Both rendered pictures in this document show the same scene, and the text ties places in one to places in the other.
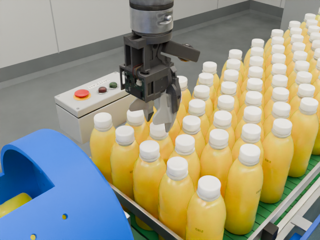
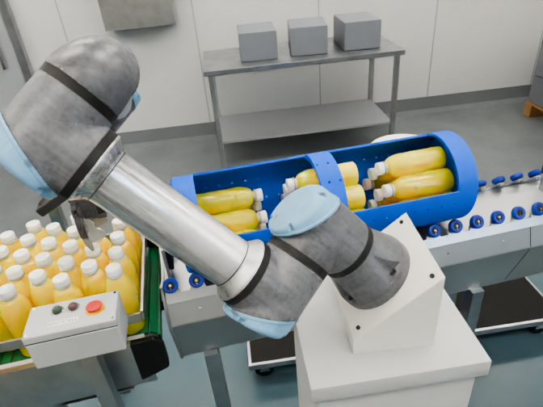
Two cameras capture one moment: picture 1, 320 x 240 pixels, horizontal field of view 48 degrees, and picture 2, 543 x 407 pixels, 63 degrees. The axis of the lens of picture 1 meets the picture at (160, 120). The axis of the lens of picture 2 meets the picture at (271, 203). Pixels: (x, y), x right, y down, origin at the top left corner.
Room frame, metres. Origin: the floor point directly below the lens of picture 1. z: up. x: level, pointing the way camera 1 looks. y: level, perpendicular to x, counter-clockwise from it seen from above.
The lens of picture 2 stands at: (1.14, 0.98, 1.82)
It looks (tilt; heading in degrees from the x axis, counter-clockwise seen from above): 32 degrees down; 215
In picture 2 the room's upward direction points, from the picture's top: 5 degrees counter-clockwise
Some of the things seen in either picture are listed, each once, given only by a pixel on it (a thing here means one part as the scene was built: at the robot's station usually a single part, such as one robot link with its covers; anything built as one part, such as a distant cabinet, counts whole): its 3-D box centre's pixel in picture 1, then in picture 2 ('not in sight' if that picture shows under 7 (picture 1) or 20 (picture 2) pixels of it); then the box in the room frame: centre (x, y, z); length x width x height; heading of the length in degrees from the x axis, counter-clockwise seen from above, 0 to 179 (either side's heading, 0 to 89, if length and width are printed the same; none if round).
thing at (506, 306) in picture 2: not in sight; (389, 311); (-0.51, 0.50, 0.08); 1.50 x 0.52 x 0.15; 130
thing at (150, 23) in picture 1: (153, 18); not in sight; (0.61, 0.01, 1.35); 0.08 x 0.08 x 0.05
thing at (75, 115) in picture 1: (100, 105); (78, 328); (0.81, 0.16, 1.05); 0.20 x 0.10 x 0.10; 136
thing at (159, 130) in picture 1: (158, 130); (93, 250); (0.62, 0.00, 1.10); 0.04 x 0.04 x 0.02
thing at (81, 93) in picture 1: (81, 94); (94, 306); (0.77, 0.19, 1.11); 0.04 x 0.04 x 0.01
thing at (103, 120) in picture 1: (103, 122); (114, 271); (0.66, 0.13, 1.10); 0.04 x 0.04 x 0.02
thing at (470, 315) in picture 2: not in sight; (462, 345); (-0.25, 0.88, 0.31); 0.06 x 0.06 x 0.63; 46
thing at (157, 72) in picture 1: (149, 62); (86, 195); (0.60, 0.02, 1.27); 0.09 x 0.08 x 0.12; 136
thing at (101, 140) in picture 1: (106, 156); (124, 300); (0.66, 0.13, 1.00); 0.07 x 0.07 x 0.19
